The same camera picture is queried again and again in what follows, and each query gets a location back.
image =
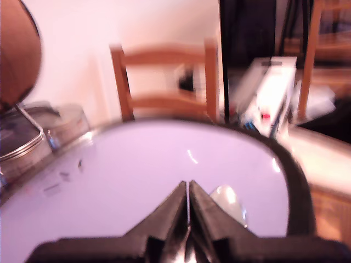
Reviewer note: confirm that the glass jar with metal clamp lid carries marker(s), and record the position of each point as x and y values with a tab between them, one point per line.
19	142

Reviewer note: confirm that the wooden chair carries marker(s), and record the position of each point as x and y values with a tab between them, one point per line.
164	57

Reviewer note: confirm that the thin black pole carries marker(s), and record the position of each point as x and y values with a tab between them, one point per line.
225	68

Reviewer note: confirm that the wooden shelf frame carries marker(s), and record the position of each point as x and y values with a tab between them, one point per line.
310	60

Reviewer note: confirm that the brown woven dome shade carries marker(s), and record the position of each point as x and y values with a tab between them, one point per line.
17	52

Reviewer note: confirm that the small clear glass jar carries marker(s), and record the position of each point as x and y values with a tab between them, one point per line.
70	123

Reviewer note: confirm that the white electronics box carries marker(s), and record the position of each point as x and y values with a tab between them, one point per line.
271	90

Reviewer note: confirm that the black rice cooker lid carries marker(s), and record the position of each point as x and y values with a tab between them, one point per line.
131	175

